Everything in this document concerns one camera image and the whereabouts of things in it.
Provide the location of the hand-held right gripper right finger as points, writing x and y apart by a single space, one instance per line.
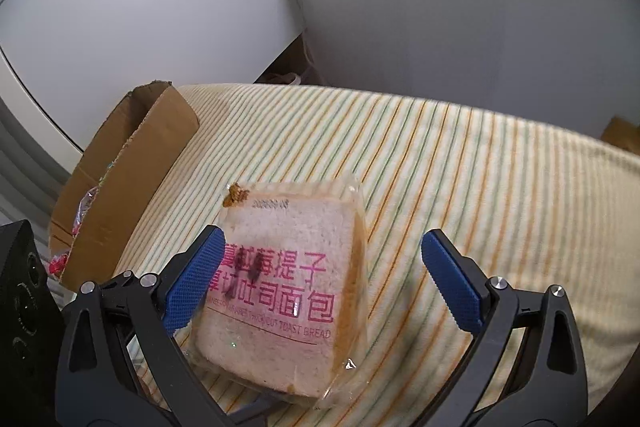
452 282

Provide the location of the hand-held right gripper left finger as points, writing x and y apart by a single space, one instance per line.
192 279

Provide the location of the toast bread packet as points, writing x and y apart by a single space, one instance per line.
285 227

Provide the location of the small clear snack packet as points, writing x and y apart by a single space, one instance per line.
87 212

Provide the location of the brown cardboard box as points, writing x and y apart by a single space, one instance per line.
150 142

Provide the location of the striped bed sheet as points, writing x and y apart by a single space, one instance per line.
450 167

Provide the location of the white wardrobe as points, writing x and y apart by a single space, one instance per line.
125 32

